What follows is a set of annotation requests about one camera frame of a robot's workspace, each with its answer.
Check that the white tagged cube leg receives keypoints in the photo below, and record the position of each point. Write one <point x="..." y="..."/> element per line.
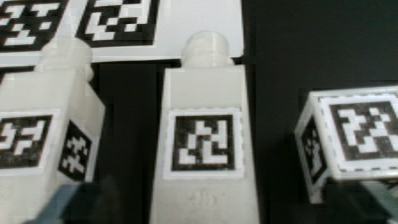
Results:
<point x="348" y="136"/>

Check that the white chair leg with tags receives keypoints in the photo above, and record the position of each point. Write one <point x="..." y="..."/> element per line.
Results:
<point x="206" y="178"/>

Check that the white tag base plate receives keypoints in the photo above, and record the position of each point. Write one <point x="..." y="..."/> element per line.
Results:
<point x="135" y="29"/>

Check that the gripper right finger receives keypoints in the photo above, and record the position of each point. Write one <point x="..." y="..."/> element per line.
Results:
<point x="366" y="202"/>

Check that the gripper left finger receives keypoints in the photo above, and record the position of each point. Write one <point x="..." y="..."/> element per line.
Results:
<point x="85" y="204"/>

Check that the white chair leg centre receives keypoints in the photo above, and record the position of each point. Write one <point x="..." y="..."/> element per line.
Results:
<point x="53" y="115"/>

